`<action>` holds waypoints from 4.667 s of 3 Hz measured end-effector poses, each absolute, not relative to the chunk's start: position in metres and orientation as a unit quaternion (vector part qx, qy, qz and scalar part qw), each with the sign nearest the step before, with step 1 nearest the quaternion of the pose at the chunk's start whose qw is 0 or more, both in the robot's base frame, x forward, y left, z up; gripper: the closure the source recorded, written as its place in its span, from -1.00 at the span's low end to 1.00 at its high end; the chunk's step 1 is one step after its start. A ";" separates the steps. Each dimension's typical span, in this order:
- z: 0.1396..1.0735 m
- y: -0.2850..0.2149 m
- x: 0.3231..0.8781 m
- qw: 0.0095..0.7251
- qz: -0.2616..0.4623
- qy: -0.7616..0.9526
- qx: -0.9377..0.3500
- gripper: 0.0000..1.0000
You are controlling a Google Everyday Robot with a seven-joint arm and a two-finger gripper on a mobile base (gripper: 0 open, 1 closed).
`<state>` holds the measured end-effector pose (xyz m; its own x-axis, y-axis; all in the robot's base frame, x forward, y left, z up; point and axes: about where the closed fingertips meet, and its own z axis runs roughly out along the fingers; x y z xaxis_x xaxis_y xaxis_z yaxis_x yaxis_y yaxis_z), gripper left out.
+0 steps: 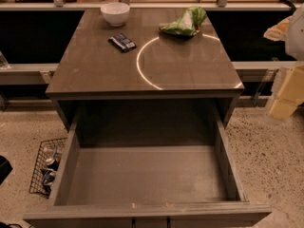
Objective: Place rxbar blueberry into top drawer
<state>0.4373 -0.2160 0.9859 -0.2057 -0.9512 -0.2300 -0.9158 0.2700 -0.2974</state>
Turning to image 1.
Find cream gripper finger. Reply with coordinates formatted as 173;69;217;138
268;65;304;120

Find blue rxbar wrapper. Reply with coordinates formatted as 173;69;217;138
108;33;137;52

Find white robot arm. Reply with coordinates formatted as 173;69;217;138
264;6;304;120

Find grey cabinet with top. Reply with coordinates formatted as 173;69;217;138
47;8;243;124

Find open grey top drawer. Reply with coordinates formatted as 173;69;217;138
24;102;271;228

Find white ceramic bowl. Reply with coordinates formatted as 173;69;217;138
101;2;130;27

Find cans in basket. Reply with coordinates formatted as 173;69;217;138
40;146;62;194

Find black object at left edge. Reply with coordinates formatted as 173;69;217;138
0;156;12;184

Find black wire basket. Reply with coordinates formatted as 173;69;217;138
29;138;67;199

